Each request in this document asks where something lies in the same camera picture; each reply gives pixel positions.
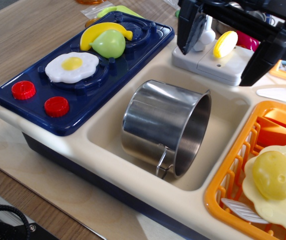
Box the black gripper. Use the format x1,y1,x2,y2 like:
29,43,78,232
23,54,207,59
177,0,286,87

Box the stainless steel pot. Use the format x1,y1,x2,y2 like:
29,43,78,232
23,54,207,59
121,80,211,178

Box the cream toy kitchen sink unit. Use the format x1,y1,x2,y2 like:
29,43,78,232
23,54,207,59
0,41,286,240

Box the yellow toy corn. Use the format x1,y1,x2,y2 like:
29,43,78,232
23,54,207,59
213,30,238,59

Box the magenta toy vegetable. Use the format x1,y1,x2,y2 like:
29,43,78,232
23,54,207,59
236,30,260,51

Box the grey toy faucet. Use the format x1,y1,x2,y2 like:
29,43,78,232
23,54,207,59
172,16,253,86

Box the small steel saucepan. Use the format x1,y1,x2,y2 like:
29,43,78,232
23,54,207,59
216,1,276,35

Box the green toy pea pod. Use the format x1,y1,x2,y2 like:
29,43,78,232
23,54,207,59
175,10,180,18

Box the orange toy plates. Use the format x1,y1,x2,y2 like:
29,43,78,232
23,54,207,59
256,108,286,147

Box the green toy cutting board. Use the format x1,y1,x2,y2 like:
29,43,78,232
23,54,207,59
97,5,143,18

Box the green toy pear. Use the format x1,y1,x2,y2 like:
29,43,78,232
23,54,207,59
90,29,126,59

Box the yellow toy potato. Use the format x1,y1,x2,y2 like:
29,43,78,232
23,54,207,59
252,150,286,201

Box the clear plastic bag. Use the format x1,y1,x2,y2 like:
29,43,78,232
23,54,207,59
81,1,114,19

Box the yellow toy banana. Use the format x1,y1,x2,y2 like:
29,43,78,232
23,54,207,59
80,22,133,51

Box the orange dish rack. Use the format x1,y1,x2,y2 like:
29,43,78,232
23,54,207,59
203,101,286,240

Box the orange cup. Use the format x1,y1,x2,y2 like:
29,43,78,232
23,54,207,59
76,0,105,5

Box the toy fried egg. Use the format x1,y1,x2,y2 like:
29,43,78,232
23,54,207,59
45,52,99,84

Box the white toy spatula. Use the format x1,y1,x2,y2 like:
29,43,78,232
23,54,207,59
221,198,269,224

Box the blue toy stove top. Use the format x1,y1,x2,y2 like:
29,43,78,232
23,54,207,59
0,11,175,136

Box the cream flower-shaped plate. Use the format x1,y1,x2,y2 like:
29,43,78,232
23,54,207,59
242,145,286,229

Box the red stove knob right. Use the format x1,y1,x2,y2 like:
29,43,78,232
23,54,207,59
44,96,70,118

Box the red stove knob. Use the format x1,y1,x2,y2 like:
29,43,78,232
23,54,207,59
11,80,36,100
44,96,70,118

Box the red stove knob left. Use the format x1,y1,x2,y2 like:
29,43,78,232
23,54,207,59
11,80,36,100

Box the black braided cable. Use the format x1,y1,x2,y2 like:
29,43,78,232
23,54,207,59
0,204,31,240

